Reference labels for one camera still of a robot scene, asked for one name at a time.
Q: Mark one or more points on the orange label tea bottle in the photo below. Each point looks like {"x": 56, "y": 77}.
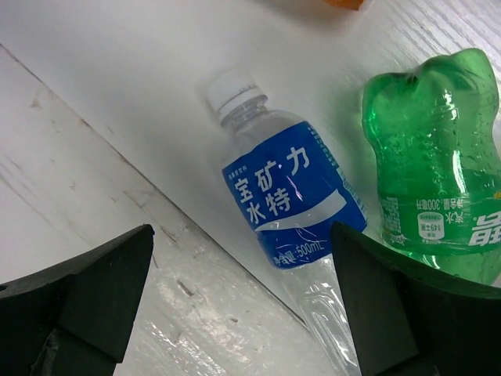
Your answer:
{"x": 353, "y": 5}

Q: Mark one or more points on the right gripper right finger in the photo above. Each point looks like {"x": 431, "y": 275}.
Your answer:
{"x": 410, "y": 319}

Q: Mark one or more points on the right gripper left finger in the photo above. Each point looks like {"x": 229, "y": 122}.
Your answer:
{"x": 76, "y": 317}

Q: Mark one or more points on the blue label bottle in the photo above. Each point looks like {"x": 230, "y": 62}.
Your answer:
{"x": 291, "y": 190}

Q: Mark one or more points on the green plastic soda bottle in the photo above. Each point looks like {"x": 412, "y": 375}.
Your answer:
{"x": 438, "y": 169}

